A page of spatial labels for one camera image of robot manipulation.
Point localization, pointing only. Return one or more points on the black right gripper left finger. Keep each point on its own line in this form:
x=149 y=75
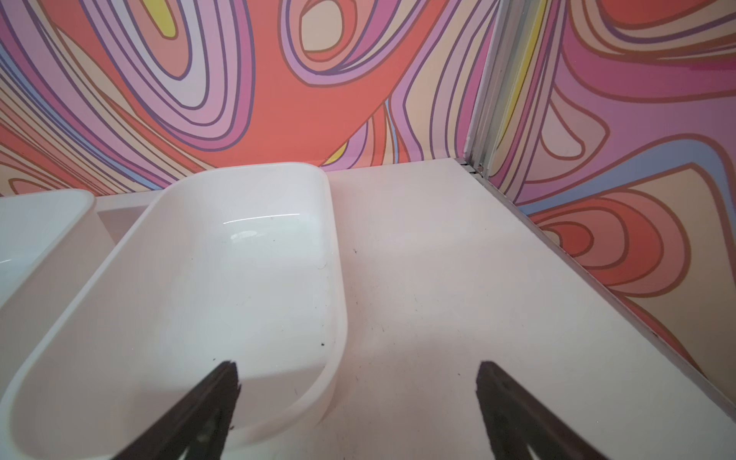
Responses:
x=197 y=426

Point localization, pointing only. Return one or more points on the white plastic bin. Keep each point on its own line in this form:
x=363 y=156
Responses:
x=51 y=244
x=237 y=264

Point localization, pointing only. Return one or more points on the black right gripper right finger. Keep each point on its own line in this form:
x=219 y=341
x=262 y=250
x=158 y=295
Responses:
x=519 y=426

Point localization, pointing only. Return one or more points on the right white plastic bin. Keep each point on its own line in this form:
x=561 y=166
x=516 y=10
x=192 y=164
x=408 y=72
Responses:
x=237 y=264

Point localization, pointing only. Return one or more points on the middle white plastic bin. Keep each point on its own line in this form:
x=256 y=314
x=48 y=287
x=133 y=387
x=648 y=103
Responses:
x=51 y=244

